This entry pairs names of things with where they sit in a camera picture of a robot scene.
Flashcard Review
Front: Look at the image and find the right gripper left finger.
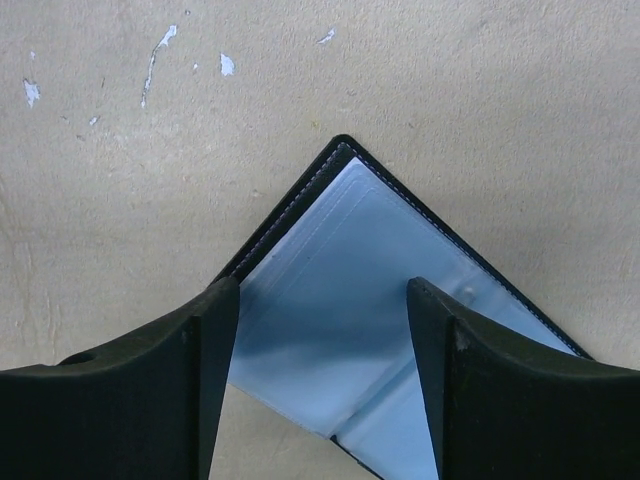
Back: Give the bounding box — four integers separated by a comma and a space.
1, 278, 240, 479

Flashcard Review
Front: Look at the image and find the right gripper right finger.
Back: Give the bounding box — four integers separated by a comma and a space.
406, 277, 639, 479

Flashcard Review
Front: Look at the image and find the black leather card holder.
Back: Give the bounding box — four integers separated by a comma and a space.
223, 135, 584, 479

